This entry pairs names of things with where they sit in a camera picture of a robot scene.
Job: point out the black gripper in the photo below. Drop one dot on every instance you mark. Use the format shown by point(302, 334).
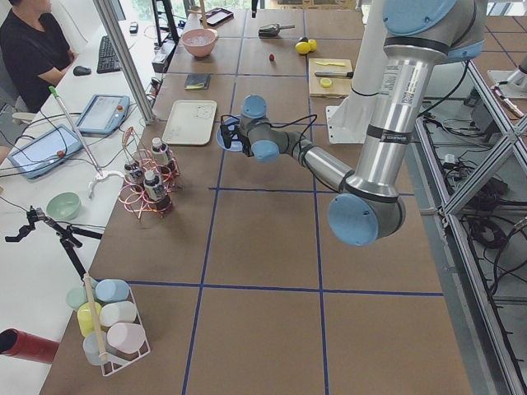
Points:
point(246, 145)

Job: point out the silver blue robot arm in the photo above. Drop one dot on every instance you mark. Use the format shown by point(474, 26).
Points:
point(420, 35)

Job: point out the blue plate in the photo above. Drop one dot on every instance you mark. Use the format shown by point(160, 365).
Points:
point(224, 140)

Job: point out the cream rectangular tray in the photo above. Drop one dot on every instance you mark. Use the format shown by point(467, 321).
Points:
point(190, 123)

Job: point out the dark drink bottle back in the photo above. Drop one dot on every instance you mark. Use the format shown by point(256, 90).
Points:
point(161, 154)

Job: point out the dark drink bottle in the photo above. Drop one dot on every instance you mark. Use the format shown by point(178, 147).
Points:
point(161, 154)
point(155, 190)

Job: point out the lemon half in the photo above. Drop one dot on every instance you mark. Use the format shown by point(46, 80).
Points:
point(325, 82)

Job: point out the dark drink bottle front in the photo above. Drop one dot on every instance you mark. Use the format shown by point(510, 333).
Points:
point(155, 190)

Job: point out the wooden cutting board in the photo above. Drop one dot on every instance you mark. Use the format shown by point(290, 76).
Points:
point(340, 87)

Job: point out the yellow lemon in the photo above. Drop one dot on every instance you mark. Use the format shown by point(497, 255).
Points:
point(303, 47)
point(313, 44)

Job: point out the pink bowl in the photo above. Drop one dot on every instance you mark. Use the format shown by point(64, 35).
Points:
point(199, 42)

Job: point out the dark metal scoop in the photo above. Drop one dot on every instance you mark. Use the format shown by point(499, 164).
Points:
point(272, 30)

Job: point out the black tray far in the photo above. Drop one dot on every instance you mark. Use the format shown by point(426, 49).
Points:
point(217, 16)

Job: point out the blue teach pendant far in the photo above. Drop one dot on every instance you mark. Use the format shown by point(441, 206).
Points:
point(103, 114)

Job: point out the blue teach pendant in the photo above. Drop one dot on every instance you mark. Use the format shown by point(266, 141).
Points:
point(46, 152)
point(103, 114)

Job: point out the white reacher grabber stick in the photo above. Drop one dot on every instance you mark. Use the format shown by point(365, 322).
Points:
point(101, 174)

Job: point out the black keyboard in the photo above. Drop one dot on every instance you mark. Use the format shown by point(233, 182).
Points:
point(107, 57)

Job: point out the black computer mouse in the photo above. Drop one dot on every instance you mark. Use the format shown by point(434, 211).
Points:
point(80, 71)

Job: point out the blue teach pendant near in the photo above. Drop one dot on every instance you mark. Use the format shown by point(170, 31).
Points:
point(46, 152)

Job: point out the green bowl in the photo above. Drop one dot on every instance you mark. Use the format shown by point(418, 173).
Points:
point(63, 207)

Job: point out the white cup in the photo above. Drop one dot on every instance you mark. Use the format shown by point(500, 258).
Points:
point(118, 312)

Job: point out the pink cup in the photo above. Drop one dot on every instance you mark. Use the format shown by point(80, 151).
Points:
point(126, 337)

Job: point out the person in black shirt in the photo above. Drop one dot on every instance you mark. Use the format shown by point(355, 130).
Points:
point(34, 50)

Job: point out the pale green cup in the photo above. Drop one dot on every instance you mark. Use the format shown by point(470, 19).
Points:
point(76, 298)

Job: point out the yellow cup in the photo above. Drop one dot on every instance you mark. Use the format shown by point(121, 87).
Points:
point(84, 318)

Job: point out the grey blue cup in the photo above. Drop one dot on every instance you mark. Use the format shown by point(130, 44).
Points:
point(92, 350)

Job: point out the red cylinder tube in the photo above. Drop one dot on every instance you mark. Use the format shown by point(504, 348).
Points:
point(27, 346)

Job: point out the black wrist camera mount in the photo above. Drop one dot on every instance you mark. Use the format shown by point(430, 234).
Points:
point(227, 133)

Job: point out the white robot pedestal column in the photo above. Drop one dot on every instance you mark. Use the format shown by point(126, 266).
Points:
point(347, 123)

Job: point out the copper wire bottle rack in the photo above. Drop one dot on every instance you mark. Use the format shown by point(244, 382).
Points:
point(138, 159)

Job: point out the black handled knife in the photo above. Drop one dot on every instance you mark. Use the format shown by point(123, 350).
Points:
point(342, 75)

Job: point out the aluminium frame post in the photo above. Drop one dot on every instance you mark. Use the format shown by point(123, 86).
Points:
point(112, 27)

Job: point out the wooden basket handle stick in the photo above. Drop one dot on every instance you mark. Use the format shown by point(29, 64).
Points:
point(95, 315)

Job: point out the white wire cup basket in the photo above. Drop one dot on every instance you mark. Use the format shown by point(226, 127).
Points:
point(117, 359)

